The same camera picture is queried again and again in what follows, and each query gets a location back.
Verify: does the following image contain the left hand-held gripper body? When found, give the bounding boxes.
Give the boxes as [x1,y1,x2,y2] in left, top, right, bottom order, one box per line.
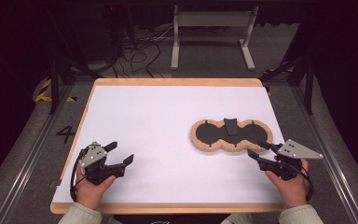
[77,141,117,187]

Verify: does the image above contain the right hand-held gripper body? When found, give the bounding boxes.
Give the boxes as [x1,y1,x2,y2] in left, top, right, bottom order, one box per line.
[271,138,324,181]

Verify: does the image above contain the tan fleece earmuffs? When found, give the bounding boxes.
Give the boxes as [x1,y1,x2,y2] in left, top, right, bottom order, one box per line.
[189,118,274,153]

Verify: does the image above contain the person's left hand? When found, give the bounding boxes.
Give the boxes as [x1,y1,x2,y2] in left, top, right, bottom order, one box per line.
[75,162,117,210]

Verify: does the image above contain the person's right hand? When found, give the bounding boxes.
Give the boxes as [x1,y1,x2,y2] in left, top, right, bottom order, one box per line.
[264,158,310,209]

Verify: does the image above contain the white table mat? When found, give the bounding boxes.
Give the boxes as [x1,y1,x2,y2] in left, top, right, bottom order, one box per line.
[52,85,287,204]

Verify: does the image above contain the black tripod stand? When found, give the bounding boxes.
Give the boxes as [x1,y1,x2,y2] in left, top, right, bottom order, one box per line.
[45,6,104,115]
[259,55,316,115]

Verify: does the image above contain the grey metal stand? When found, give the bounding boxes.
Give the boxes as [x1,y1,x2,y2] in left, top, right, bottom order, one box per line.
[171,4,259,71]

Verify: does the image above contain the left hand-held gripper cable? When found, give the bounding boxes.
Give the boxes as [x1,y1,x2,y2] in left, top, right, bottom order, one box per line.
[69,148,88,202]

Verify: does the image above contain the hand-held gripper cable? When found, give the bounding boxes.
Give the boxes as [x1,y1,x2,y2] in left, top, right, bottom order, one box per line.
[292,161,315,202]
[69,148,88,202]

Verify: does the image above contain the metal floor rail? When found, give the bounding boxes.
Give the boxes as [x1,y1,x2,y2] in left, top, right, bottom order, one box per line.
[0,83,76,224]
[288,83,358,224]

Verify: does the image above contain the right hand-held gripper cable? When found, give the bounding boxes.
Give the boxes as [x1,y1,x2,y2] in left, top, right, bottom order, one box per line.
[292,161,315,202]

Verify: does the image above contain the bundle of black floor cables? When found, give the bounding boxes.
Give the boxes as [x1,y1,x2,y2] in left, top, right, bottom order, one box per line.
[111,26,172,78]

